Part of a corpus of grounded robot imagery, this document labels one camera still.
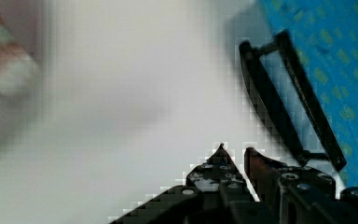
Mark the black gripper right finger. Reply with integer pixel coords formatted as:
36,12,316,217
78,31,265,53
244,147,336,224

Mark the black toaster oven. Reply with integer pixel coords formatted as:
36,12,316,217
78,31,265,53
227,0,358,190

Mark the red ketchup bottle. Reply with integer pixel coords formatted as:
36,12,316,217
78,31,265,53
0,17,40,97

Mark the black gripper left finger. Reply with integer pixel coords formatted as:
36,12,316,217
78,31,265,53
185,143,254,224

